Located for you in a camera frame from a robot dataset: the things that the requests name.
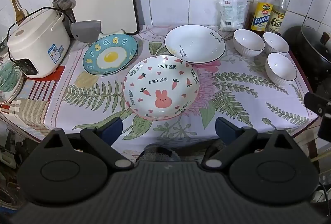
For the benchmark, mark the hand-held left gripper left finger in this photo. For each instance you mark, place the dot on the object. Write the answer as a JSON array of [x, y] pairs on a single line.
[[114, 127]]

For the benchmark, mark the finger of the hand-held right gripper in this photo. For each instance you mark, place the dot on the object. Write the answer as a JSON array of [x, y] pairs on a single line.
[[325, 129], [314, 102]]

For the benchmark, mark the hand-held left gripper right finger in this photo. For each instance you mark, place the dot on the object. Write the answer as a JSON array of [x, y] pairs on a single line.
[[224, 127]]

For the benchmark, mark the white ribbed bowl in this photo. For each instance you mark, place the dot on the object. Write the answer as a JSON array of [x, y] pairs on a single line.
[[276, 41], [280, 67], [248, 40]]

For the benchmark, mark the pink rabbit print plate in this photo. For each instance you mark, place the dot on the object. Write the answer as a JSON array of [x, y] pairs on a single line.
[[160, 84]]

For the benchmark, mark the blue fried egg plate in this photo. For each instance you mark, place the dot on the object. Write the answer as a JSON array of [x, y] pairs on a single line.
[[111, 57]]

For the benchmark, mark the white plate with black rim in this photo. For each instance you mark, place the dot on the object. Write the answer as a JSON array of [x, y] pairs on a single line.
[[196, 43]]

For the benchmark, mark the floral tablecloth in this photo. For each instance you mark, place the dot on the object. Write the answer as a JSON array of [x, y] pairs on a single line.
[[103, 84]]

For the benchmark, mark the grey fuzzy slipper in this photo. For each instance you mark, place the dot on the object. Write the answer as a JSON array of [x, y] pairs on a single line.
[[157, 153]]

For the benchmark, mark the glass wok lid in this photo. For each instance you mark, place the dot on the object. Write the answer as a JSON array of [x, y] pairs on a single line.
[[314, 43]]

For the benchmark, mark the black wok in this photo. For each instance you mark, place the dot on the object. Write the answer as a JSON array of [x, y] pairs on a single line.
[[292, 37]]

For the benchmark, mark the striped cloth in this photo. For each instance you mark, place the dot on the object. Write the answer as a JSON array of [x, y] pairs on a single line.
[[33, 107]]

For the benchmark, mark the clear vinegar bottle yellow cap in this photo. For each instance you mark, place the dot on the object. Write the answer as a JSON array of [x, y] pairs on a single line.
[[278, 19]]

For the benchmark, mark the steel cleaver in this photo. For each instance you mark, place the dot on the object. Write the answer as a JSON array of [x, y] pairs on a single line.
[[85, 31]]

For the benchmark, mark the cooking wine bottle yellow label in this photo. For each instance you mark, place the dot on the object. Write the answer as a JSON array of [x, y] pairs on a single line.
[[261, 14]]

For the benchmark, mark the white salt bag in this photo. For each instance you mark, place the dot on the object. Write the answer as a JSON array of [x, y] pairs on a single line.
[[232, 13]]

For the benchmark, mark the white rice cooker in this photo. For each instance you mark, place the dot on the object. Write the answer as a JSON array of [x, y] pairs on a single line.
[[38, 40]]

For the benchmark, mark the green colander basket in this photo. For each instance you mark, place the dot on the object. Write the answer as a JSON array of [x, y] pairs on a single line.
[[9, 76]]

